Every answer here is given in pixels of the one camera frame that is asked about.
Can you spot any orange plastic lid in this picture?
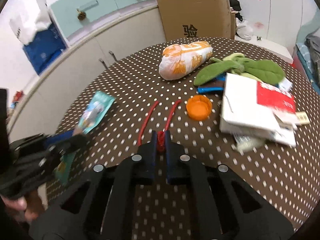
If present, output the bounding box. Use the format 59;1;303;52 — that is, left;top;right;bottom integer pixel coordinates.
186;95;213;121

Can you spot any teal snack wrapper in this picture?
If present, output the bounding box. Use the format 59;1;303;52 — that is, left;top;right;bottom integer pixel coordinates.
54;91;116;186

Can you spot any white red paper box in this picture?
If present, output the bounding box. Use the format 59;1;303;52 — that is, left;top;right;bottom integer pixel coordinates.
220;73;310;147

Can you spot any left hand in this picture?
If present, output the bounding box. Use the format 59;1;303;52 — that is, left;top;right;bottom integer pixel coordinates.
1;190;46;223

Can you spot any beige curved cabinet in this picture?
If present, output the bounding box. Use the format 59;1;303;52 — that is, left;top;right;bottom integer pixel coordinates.
8;4;165;141

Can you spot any brown polka dot tablecloth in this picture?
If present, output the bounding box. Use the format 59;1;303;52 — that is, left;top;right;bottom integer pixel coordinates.
56;38;319;239

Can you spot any blue foil wrapper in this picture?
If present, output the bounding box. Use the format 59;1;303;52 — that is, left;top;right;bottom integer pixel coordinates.
197;75;226;94

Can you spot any orange white plastic bag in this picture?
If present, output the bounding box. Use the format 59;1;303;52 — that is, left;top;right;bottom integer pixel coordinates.
159;41;213;81

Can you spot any green plush leaf toy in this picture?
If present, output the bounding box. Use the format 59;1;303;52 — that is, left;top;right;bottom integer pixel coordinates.
194;53;285;87

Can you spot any large cardboard box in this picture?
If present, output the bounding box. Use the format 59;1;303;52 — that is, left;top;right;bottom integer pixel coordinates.
157;0;235;41

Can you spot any mint green drawer cabinet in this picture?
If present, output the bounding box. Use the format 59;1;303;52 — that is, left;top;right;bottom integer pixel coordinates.
50;0;148;37

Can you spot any teal bed mattress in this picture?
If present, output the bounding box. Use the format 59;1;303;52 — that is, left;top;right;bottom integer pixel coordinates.
296;34;319;94

